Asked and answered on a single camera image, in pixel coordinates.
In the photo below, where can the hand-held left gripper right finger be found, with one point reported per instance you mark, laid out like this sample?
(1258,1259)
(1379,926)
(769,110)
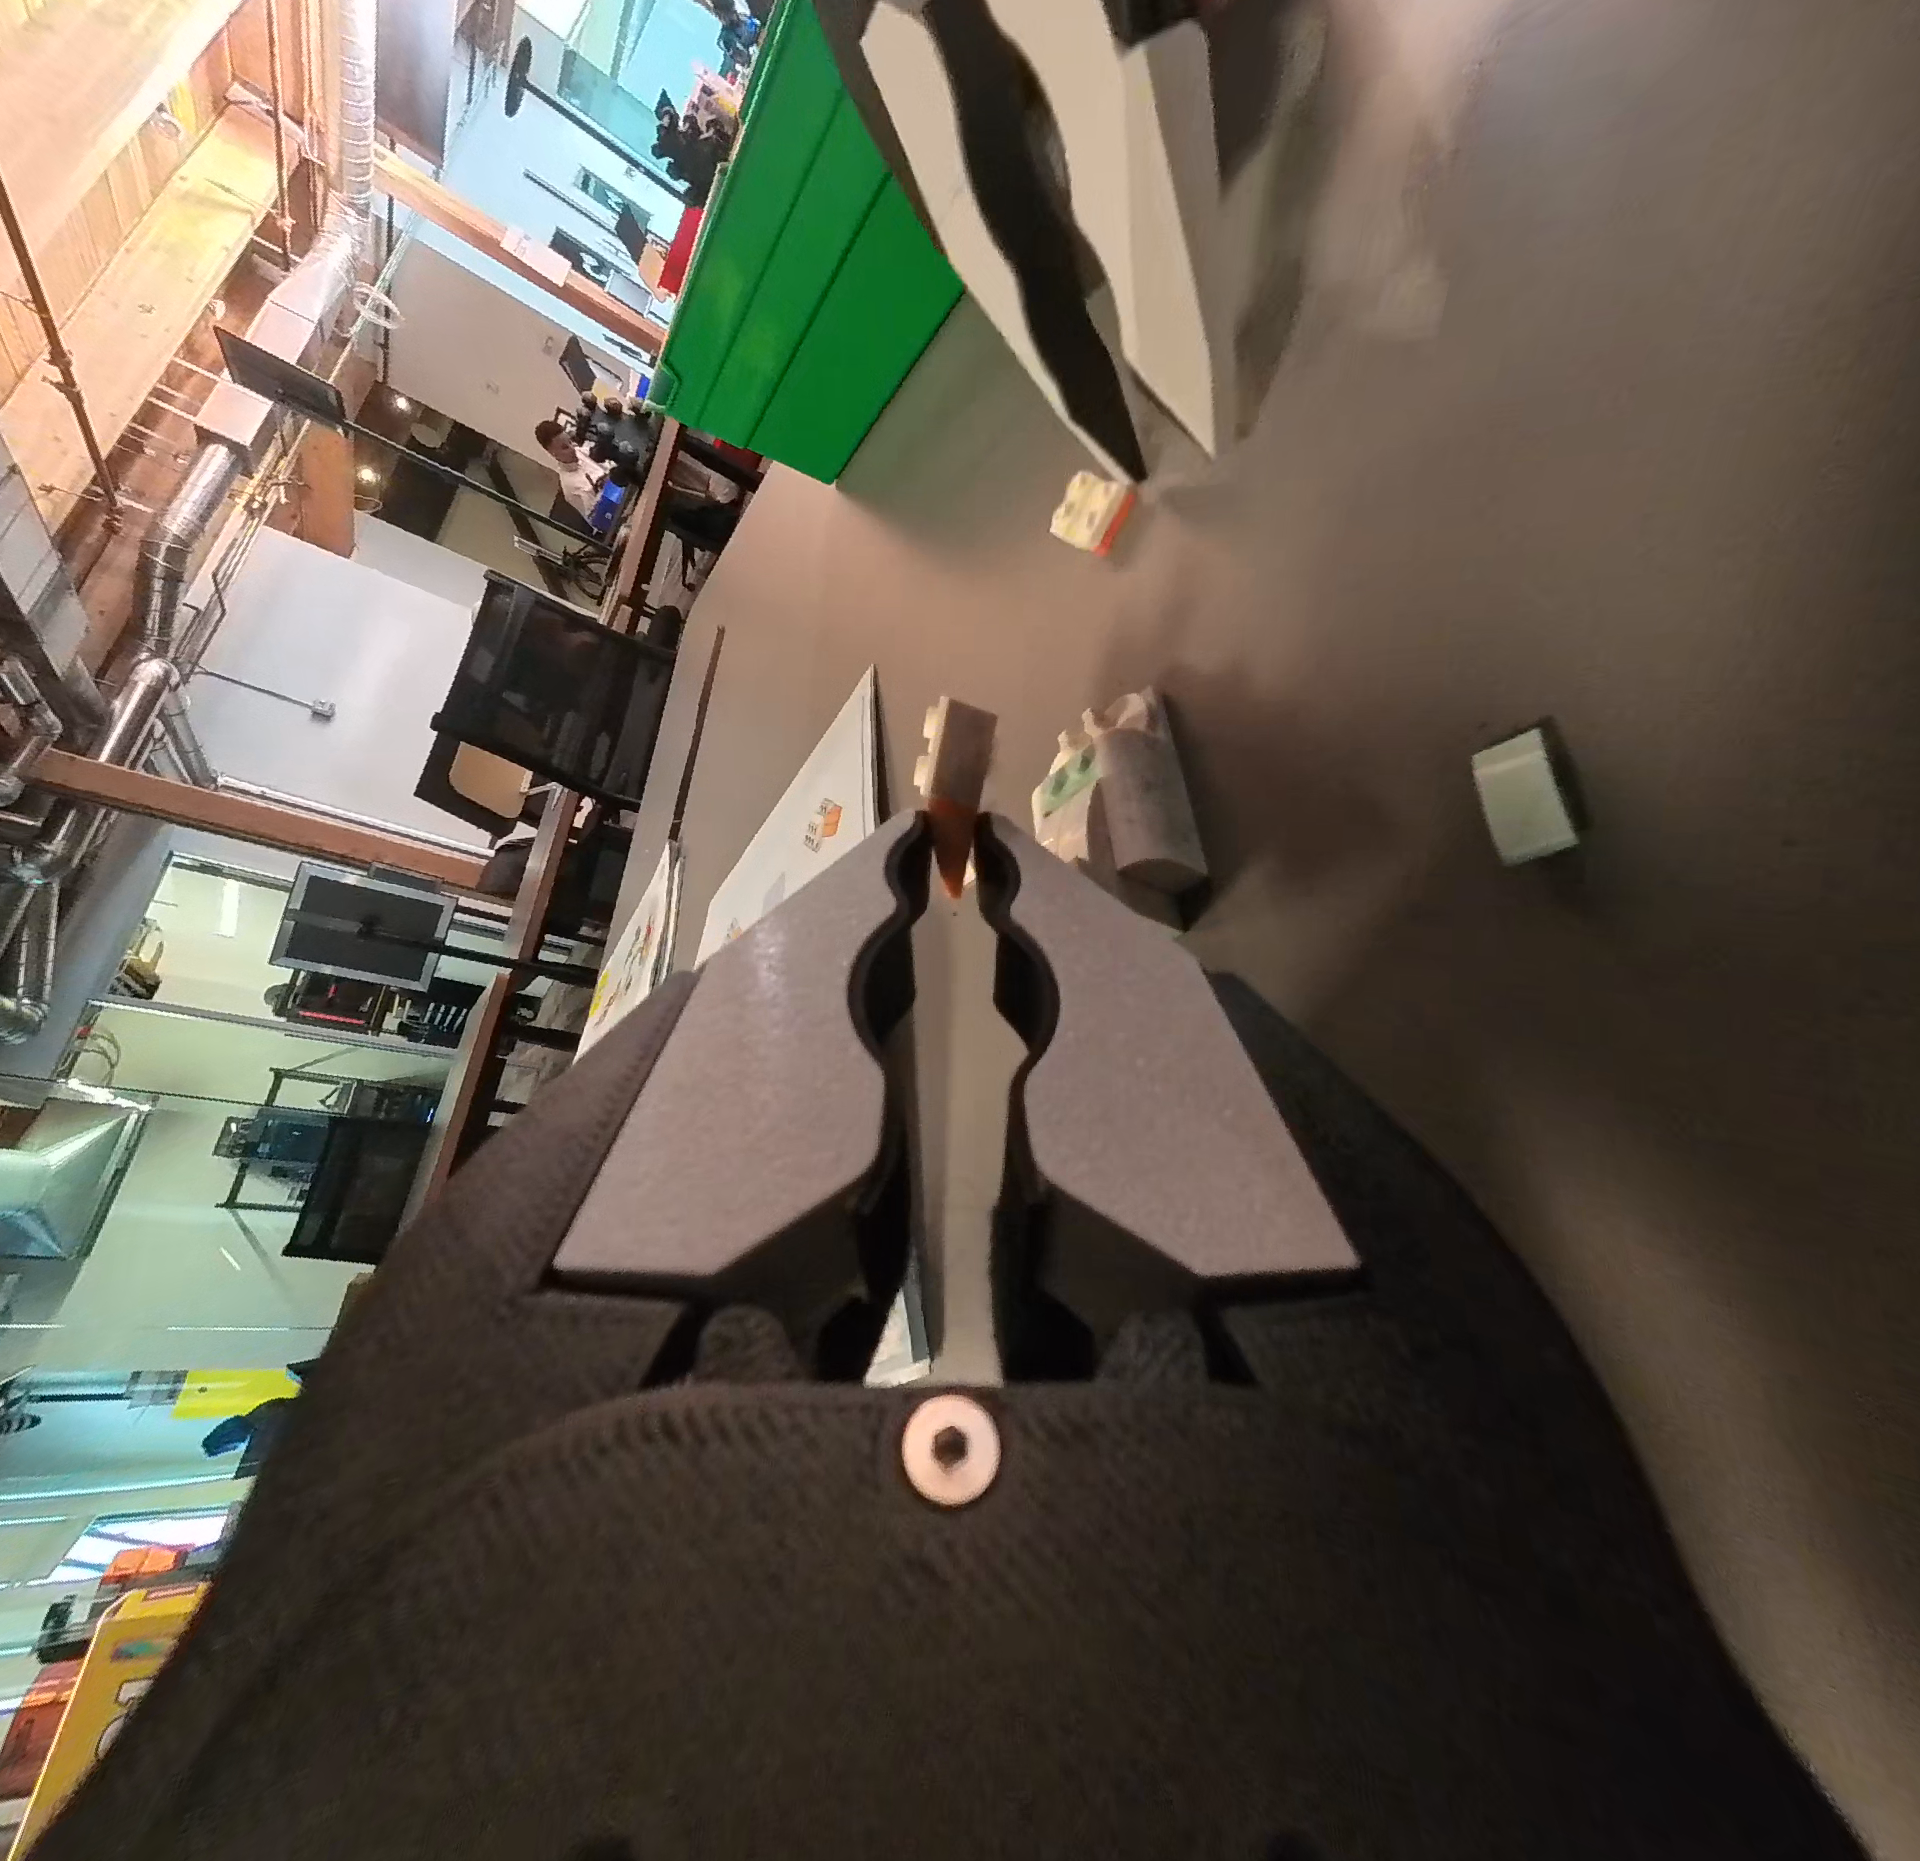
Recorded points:
(1184,1126)

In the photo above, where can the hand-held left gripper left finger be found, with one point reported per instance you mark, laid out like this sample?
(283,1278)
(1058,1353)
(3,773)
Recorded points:
(720,1126)

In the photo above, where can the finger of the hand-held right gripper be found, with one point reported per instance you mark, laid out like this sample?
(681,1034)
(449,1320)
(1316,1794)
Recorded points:
(912,120)
(1141,211)

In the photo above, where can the small cream square lego brick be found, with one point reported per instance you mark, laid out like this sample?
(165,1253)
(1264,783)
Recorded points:
(1089,511)

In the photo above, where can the orange and cream lego assembly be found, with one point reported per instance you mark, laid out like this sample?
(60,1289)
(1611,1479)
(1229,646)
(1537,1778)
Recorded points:
(960,759)

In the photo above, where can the large cream lego assembly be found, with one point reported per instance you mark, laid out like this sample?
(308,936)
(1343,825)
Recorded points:
(1125,797)

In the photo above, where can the small pale lego slope block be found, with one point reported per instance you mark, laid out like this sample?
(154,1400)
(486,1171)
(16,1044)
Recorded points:
(1522,797)

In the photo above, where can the yellow lego set box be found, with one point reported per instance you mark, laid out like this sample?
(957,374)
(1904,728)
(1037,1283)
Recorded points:
(135,1741)

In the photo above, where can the green plastic bin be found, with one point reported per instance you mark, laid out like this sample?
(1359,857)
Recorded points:
(811,286)

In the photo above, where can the long brown table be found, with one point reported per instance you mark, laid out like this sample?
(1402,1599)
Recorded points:
(511,977)

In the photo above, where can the black mesh chair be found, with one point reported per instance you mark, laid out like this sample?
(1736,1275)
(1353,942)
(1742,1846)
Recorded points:
(554,707)

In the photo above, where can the cluster of metal ceiling pipes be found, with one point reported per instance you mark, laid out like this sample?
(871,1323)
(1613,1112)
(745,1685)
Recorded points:
(60,871)

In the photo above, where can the silver flexible duct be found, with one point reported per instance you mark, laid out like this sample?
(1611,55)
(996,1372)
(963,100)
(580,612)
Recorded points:
(165,601)

